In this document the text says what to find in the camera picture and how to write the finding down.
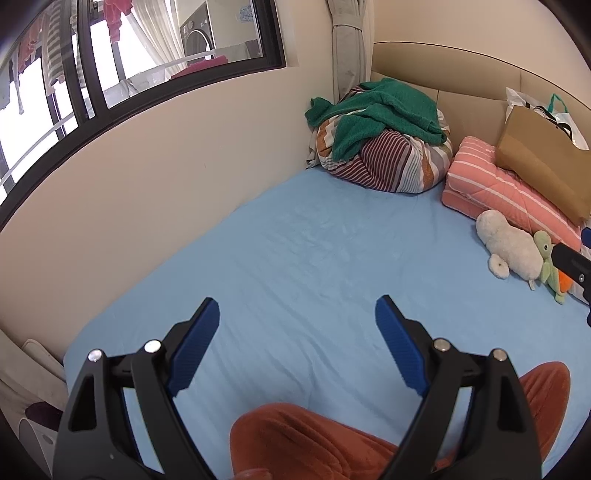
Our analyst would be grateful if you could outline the blue bed sheet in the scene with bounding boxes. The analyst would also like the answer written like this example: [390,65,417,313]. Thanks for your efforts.
[62,167,591,480]

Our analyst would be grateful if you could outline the black framed window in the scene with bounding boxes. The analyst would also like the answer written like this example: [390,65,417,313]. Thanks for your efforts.
[0,0,287,232]

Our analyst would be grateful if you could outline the brown paper bag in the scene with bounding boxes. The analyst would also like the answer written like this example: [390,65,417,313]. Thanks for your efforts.
[495,105,591,227]

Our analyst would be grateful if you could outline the white plastic bag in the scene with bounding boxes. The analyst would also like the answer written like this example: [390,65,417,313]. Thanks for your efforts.
[505,87,589,149]

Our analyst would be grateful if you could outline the grey washing machine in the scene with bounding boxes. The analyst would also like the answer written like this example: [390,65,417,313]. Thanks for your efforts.
[179,0,215,61]

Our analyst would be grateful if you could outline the white plush toy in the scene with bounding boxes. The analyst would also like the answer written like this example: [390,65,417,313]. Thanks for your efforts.
[475,210,546,291]

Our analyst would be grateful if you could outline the white panel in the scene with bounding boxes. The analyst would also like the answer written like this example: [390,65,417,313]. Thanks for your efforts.
[21,339,68,384]

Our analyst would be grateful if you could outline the pink striped quilt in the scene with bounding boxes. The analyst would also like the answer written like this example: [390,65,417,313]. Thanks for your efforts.
[441,136,583,252]

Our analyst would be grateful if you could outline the sheer white curtain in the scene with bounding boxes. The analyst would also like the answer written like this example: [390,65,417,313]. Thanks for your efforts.
[124,0,185,77]

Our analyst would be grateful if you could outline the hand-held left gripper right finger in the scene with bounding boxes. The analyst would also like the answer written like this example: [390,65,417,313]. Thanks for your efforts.
[375,295,541,480]

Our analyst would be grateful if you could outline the green turtle plush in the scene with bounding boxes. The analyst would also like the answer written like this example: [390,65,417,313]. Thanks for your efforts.
[533,230,573,305]

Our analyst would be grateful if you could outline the round white bin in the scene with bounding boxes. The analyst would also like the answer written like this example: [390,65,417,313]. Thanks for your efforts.
[18,418,58,476]

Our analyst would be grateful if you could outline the striped duvet bundle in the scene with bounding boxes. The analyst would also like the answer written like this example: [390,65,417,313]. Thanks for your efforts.
[305,85,454,193]

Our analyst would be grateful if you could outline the row of hanging laundry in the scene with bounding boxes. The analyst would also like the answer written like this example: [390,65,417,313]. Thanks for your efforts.
[0,0,134,116]

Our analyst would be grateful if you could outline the person's orange pants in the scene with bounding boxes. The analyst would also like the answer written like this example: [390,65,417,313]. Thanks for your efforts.
[229,361,572,480]

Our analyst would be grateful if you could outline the beige tied curtain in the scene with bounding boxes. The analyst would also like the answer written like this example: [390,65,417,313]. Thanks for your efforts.
[325,0,377,104]

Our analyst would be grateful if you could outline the green towel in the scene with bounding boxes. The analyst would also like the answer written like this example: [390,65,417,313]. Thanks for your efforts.
[305,78,448,162]

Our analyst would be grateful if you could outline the purple cloth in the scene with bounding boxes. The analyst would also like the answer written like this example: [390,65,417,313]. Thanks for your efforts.
[25,401,65,432]

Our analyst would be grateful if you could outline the pink cloth on rack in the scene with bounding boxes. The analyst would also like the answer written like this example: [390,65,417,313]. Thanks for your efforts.
[168,55,229,80]

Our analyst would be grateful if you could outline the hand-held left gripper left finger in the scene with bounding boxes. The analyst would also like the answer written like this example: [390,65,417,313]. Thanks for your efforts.
[53,298,220,480]

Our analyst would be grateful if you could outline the beige padded headboard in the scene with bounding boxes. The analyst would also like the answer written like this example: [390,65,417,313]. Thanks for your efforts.
[369,41,591,153]

